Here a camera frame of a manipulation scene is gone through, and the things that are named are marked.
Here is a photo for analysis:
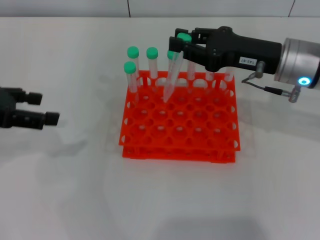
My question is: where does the silver right elbow connector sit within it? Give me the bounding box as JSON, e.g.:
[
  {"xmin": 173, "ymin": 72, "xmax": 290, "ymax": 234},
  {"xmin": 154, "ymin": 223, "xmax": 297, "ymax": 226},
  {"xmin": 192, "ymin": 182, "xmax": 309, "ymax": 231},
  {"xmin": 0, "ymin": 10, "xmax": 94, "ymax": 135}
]
[{"xmin": 287, "ymin": 84, "xmax": 302, "ymax": 103}]

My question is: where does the orange plastic test tube rack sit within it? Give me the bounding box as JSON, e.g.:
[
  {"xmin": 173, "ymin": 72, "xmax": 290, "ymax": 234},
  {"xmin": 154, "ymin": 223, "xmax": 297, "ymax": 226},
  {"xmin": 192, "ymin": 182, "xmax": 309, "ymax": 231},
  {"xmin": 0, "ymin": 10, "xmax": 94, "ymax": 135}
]
[{"xmin": 118, "ymin": 70, "xmax": 242, "ymax": 164}]

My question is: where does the clear test tube green cap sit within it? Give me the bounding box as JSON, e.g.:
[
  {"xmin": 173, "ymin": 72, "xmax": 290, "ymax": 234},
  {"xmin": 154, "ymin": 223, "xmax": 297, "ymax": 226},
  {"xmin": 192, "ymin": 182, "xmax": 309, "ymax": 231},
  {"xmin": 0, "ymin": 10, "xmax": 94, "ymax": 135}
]
[
  {"xmin": 126, "ymin": 46, "xmax": 146, "ymax": 88},
  {"xmin": 123, "ymin": 61, "xmax": 141, "ymax": 107},
  {"xmin": 187, "ymin": 62, "xmax": 197, "ymax": 93},
  {"xmin": 167, "ymin": 49, "xmax": 179, "ymax": 76},
  {"xmin": 223, "ymin": 66, "xmax": 236, "ymax": 83},
  {"xmin": 205, "ymin": 71, "xmax": 216, "ymax": 93},
  {"xmin": 162, "ymin": 32, "xmax": 192, "ymax": 103},
  {"xmin": 146, "ymin": 47, "xmax": 160, "ymax": 93}
]

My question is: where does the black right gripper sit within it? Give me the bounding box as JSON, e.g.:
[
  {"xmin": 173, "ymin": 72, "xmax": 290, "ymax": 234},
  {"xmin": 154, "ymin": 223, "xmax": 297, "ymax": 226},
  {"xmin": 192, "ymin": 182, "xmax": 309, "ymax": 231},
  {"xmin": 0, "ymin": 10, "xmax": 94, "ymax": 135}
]
[{"xmin": 168, "ymin": 25, "xmax": 283, "ymax": 75}]

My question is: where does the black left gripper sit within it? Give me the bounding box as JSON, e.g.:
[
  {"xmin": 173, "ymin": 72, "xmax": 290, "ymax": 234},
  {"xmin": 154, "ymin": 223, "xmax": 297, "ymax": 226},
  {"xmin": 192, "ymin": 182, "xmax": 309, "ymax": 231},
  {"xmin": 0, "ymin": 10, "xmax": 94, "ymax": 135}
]
[{"xmin": 0, "ymin": 86, "xmax": 61, "ymax": 132}]

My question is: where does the thin black right gripper cable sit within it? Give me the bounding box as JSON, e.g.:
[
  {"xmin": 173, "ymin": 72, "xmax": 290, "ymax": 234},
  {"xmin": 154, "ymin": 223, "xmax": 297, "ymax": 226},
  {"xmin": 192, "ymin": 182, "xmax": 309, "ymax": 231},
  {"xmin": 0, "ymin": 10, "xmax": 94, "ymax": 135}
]
[{"xmin": 241, "ymin": 74, "xmax": 292, "ymax": 96}]

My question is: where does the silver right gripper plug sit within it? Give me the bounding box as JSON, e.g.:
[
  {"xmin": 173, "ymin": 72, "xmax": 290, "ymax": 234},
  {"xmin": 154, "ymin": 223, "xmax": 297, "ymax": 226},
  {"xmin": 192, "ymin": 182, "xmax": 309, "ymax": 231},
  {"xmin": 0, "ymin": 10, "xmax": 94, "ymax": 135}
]
[{"xmin": 254, "ymin": 61, "xmax": 266, "ymax": 78}]

